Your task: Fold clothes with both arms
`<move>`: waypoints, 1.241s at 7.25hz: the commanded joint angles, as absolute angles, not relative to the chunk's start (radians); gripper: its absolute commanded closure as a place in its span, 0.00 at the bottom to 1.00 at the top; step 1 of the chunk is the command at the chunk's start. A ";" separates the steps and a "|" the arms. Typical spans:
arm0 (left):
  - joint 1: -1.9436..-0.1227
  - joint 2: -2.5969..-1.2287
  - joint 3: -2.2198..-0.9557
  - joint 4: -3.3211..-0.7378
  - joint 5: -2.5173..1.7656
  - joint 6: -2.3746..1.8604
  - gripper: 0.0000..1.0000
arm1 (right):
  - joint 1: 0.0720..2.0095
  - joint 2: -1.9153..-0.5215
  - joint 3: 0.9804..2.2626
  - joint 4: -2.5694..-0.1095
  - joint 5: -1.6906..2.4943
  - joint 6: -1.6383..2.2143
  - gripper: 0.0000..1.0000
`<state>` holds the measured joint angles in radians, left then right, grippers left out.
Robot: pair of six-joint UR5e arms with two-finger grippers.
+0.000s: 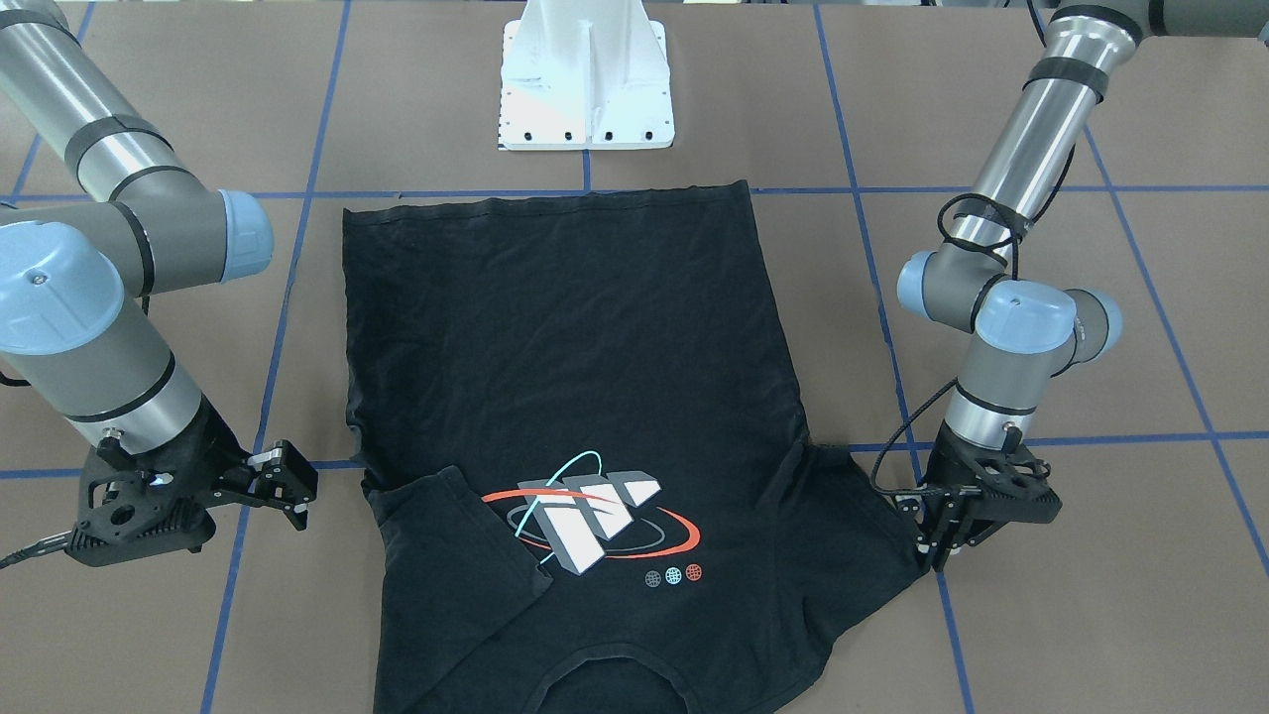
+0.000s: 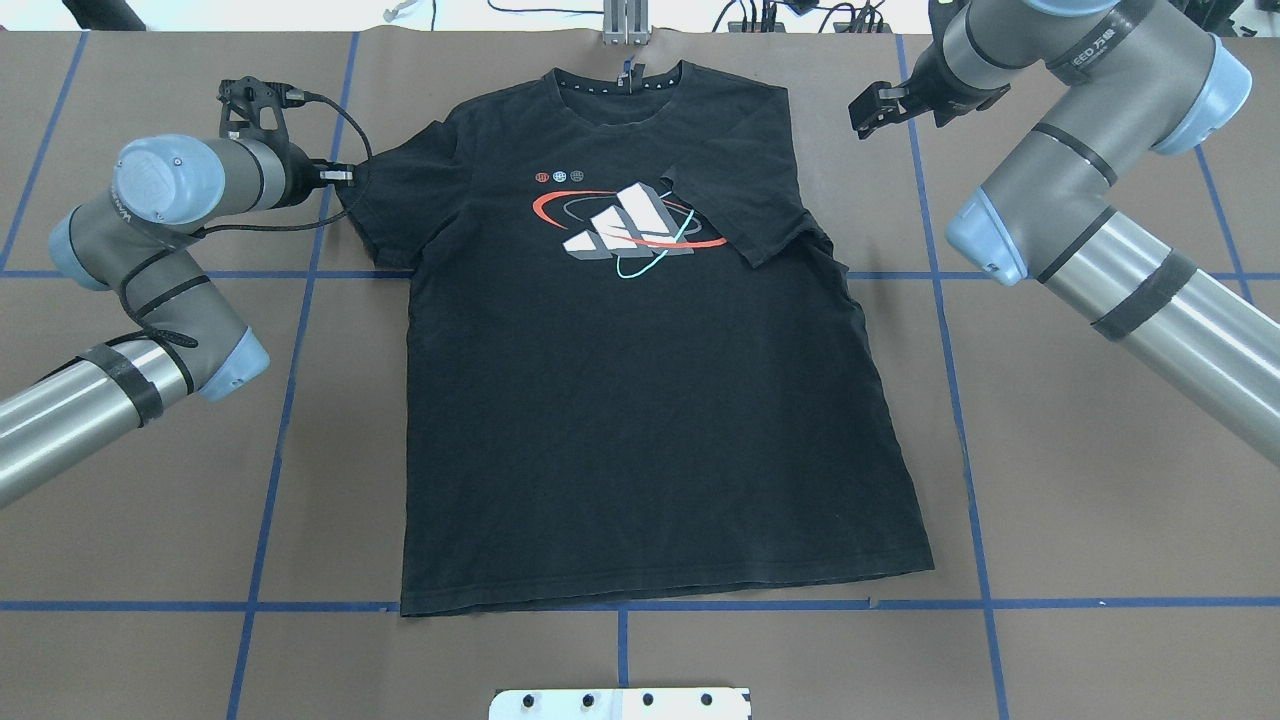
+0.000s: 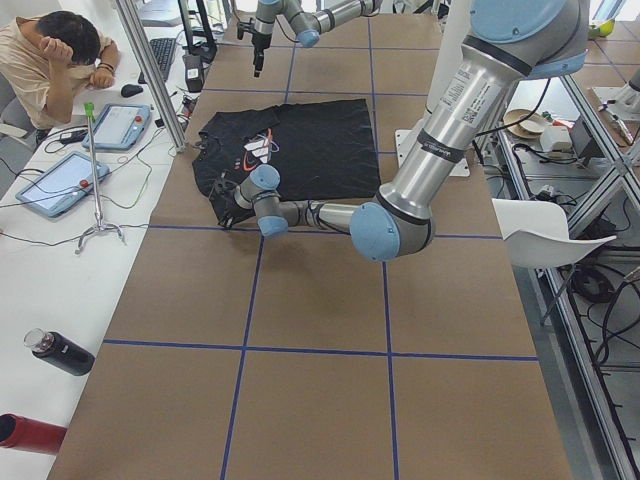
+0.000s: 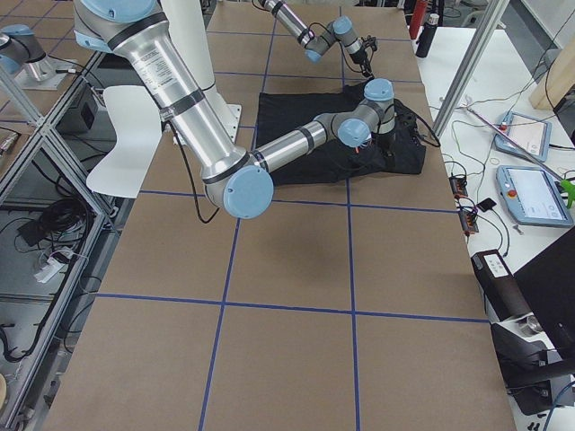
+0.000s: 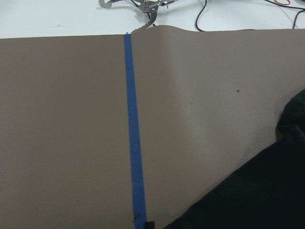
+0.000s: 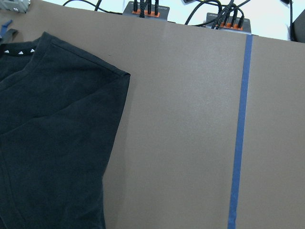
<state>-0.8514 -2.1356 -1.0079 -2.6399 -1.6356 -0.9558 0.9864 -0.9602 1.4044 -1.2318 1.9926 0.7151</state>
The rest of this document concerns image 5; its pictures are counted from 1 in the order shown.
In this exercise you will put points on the black graphic t-shirt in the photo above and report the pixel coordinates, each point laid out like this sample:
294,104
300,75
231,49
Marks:
267,192

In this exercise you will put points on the silver tripod stand green top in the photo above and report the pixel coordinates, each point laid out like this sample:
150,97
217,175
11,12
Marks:
150,8

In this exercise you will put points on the brown paper table cover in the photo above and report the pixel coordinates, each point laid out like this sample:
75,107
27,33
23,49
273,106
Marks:
102,132

